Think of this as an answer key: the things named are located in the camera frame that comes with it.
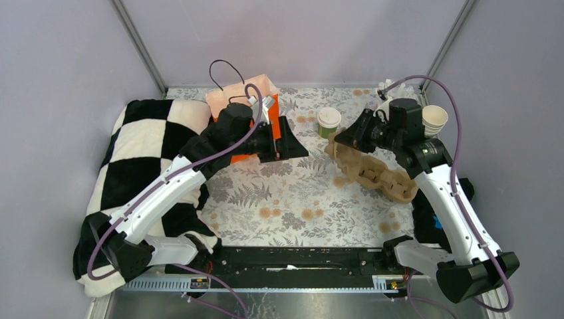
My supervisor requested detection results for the black white checkered blanket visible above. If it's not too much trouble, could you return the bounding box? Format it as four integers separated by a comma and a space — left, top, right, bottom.
72, 98, 222, 298

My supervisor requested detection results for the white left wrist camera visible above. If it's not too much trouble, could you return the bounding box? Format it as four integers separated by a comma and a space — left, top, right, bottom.
247, 95, 275, 124

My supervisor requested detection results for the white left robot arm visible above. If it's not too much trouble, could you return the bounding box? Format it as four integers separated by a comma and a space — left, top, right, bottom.
86, 103, 309, 280

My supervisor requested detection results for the stack of green paper cups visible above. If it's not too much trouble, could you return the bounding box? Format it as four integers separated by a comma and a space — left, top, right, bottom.
422, 105, 448, 137

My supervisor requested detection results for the orange paper gift bag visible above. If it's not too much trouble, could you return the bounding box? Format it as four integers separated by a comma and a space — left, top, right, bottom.
206, 59, 281, 139

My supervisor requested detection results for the bundle of white wrapped straws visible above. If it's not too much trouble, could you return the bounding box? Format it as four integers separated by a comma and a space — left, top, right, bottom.
376, 79, 418, 101

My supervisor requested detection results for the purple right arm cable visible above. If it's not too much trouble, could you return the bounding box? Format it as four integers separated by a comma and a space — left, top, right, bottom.
378, 74, 515, 319

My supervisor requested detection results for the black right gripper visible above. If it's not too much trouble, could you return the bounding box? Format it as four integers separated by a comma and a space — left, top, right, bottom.
333, 108, 401, 154

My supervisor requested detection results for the black t-shirt with logo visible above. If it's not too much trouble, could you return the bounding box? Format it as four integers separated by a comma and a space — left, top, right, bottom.
411, 183, 452, 253

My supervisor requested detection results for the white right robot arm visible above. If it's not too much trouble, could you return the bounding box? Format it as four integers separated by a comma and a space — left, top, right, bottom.
335, 98, 520, 303

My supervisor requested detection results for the floral patterned table mat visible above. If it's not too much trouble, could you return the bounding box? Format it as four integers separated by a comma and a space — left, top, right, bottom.
165, 87, 442, 249

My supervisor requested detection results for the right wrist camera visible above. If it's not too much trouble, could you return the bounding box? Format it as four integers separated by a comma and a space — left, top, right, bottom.
376, 100, 390, 120

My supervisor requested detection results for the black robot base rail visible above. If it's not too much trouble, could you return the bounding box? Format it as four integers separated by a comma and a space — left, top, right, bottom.
165, 247, 408, 294

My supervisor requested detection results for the green paper coffee cup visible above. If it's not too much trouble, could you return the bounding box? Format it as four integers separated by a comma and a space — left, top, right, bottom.
317, 122, 338, 139

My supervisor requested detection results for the clear white plastic cup lid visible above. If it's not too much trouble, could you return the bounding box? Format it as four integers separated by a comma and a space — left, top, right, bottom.
317, 107, 342, 129

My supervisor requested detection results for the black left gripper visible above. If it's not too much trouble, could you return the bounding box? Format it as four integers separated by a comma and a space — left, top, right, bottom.
231, 116, 309, 163

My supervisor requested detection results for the brown cardboard cup carrier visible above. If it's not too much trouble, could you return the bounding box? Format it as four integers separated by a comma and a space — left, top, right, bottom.
356, 161, 419, 203
325, 132, 390, 182

